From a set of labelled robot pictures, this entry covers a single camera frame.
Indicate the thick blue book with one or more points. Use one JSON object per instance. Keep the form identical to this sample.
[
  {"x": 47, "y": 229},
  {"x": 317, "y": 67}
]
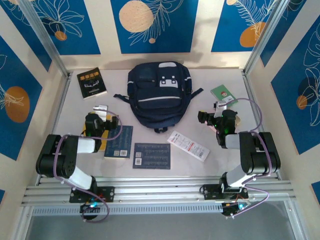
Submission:
[{"x": 122, "y": 142}]

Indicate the yellow book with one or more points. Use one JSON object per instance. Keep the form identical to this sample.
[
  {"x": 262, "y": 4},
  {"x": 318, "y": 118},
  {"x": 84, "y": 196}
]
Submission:
[{"x": 102, "y": 146}]

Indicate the green notebook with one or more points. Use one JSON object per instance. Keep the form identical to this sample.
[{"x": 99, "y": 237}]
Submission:
[{"x": 221, "y": 92}]

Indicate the white stationery packet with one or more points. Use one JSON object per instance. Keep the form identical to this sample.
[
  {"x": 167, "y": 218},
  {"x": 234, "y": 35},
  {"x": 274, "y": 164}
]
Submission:
[{"x": 187, "y": 145}]

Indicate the black book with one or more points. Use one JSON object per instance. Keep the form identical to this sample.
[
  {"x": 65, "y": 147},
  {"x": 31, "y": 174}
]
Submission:
[{"x": 91, "y": 83}]

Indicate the navy blue backpack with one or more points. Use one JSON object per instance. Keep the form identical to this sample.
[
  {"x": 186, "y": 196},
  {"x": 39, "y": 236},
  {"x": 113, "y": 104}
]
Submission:
[{"x": 157, "y": 100}]

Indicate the thin dark blue booklet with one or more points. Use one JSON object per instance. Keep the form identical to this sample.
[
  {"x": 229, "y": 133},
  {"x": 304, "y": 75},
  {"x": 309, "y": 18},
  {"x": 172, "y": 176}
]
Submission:
[{"x": 152, "y": 156}]

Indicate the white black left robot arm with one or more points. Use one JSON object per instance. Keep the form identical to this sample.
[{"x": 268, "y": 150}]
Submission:
[{"x": 55, "y": 155}]

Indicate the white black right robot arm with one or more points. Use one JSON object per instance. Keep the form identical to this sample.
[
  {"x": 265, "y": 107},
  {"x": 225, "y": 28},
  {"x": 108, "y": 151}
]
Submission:
[{"x": 260, "y": 150}]

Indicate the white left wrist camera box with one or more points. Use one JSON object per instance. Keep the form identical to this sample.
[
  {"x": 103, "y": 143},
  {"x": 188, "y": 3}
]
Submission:
[{"x": 100, "y": 110}]

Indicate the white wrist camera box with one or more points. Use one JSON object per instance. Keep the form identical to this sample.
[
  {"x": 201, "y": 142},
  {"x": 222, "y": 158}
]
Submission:
[
  {"x": 221, "y": 104},
  {"x": 100, "y": 110}
]

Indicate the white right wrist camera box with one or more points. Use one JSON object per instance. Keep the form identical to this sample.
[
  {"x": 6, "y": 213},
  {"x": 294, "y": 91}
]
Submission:
[{"x": 221, "y": 104}]

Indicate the aluminium table side rail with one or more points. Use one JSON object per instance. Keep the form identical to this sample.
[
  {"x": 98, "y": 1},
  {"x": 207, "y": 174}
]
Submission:
[
  {"x": 61, "y": 100},
  {"x": 253, "y": 100}
]

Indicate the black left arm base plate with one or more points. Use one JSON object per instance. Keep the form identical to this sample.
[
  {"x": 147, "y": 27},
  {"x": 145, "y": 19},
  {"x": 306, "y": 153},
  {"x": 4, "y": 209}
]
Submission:
[{"x": 107, "y": 193}]

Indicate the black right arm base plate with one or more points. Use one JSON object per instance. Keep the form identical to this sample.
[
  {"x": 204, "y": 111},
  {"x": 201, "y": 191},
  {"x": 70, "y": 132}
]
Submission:
[{"x": 210, "y": 192}]

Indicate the aluminium mounting rail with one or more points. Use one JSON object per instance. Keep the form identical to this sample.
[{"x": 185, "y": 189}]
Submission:
[{"x": 160, "y": 192}]

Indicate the aluminium frame post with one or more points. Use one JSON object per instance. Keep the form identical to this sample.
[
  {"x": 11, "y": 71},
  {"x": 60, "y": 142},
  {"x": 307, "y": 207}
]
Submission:
[
  {"x": 45, "y": 37},
  {"x": 265, "y": 35}
]

